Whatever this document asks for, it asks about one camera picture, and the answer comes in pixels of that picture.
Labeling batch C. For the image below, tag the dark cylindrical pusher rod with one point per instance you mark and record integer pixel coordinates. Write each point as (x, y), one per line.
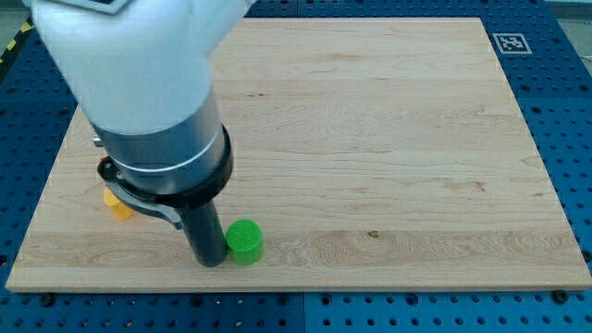
(204, 234)

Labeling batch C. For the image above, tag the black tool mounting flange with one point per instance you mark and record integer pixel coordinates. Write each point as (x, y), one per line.
(173, 208)

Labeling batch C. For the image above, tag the green cylinder block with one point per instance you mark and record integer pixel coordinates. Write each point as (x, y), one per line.
(245, 242)

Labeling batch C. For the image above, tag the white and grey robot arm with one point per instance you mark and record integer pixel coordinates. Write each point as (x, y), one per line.
(140, 72)

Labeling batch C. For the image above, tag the light wooden board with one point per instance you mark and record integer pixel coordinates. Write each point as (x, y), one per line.
(384, 154)

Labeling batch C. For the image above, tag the yellow block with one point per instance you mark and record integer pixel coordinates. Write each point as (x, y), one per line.
(119, 210)

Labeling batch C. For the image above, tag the black bolt left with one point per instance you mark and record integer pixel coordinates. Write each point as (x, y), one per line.
(47, 300)

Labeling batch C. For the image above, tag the black bolt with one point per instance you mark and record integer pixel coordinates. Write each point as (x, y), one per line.
(560, 296)
(47, 300)

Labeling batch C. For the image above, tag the white fiducial marker tag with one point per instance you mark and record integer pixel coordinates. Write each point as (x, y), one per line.
(511, 43)

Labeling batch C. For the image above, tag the black bolt right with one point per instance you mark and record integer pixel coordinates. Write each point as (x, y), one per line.
(560, 296)

